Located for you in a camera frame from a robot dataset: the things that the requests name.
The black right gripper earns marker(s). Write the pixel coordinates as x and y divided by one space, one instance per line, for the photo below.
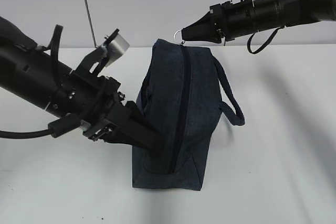
227 20

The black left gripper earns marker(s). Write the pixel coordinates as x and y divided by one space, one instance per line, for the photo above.
93 104

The dark blue zippered lunch bag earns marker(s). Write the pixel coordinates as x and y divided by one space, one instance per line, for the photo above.
183 95

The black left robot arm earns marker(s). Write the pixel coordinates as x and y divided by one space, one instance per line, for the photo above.
26 68

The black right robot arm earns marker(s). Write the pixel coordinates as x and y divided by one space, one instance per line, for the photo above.
270 14

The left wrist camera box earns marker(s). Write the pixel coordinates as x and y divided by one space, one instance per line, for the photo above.
113 48

